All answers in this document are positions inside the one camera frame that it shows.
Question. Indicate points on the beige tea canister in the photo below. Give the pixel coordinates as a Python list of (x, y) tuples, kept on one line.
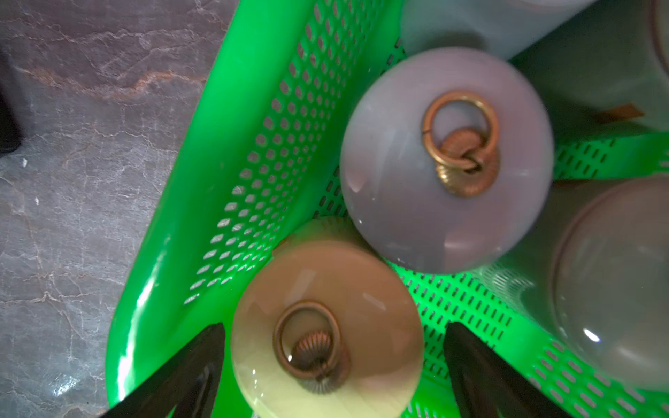
[(327, 329)]

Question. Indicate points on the green tea canister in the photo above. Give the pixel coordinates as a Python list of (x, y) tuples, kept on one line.
[(593, 272)]

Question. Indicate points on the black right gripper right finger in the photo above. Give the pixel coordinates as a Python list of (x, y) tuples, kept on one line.
[(485, 385)]

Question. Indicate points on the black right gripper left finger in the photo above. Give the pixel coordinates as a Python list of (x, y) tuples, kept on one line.
[(185, 386)]

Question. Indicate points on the grey-green tea canister front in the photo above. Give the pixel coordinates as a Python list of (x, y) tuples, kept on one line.
[(447, 161)]

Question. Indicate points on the grey tea canister back left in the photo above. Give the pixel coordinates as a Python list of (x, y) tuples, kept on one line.
[(502, 28)]

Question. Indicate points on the grey-green tea canister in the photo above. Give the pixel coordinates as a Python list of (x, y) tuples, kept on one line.
[(447, 161), (604, 73)]

